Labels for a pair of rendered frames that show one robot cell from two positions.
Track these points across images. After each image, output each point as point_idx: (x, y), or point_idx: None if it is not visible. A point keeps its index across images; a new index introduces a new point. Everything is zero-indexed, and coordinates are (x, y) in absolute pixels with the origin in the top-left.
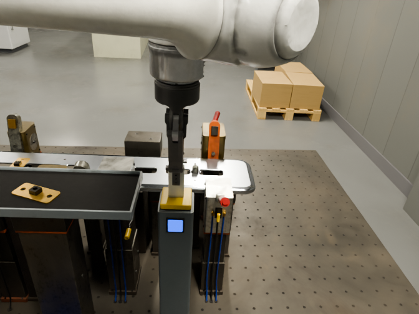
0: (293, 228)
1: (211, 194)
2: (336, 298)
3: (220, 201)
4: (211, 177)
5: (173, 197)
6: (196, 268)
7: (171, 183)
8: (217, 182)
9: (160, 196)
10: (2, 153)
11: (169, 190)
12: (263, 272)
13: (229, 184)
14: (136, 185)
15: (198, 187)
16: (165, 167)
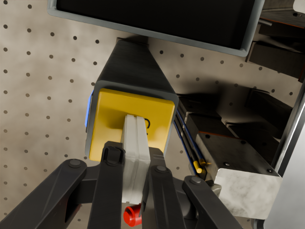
0: (242, 224)
1: (224, 178)
2: (140, 227)
3: (132, 208)
4: (277, 188)
5: (123, 125)
6: (213, 97)
7: (123, 139)
8: (260, 195)
9: (156, 92)
10: None
11: (124, 125)
12: (188, 171)
13: (246, 214)
14: (183, 33)
15: (286, 150)
16: (108, 149)
